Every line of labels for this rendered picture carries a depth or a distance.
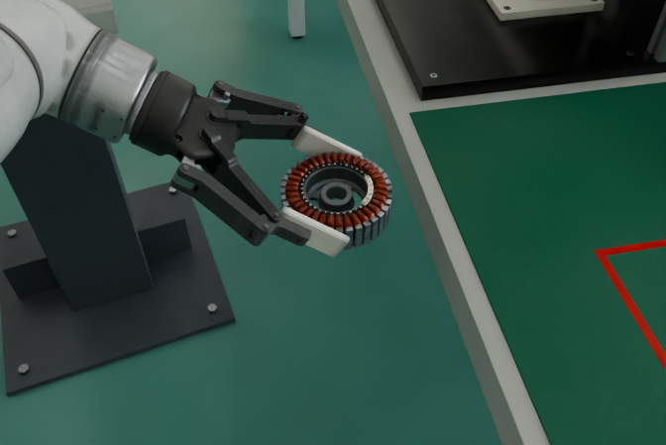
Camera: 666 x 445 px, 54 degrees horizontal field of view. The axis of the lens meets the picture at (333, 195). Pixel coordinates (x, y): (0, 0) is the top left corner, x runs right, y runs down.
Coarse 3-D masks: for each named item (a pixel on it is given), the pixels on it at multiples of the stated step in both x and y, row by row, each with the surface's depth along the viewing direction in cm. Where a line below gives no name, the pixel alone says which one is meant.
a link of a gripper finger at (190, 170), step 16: (192, 176) 57; (208, 176) 58; (192, 192) 59; (208, 192) 58; (224, 192) 58; (208, 208) 59; (224, 208) 58; (240, 208) 58; (240, 224) 58; (256, 224) 58
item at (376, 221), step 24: (312, 168) 68; (336, 168) 68; (360, 168) 68; (288, 192) 65; (312, 192) 68; (336, 192) 68; (360, 192) 68; (384, 192) 65; (312, 216) 63; (336, 216) 63; (360, 216) 63; (384, 216) 64; (360, 240) 64
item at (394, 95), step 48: (336, 0) 107; (384, 48) 89; (384, 96) 82; (480, 96) 82; (528, 96) 82; (432, 192) 70; (432, 240) 69; (480, 288) 61; (480, 336) 58; (480, 384) 60; (528, 432) 52
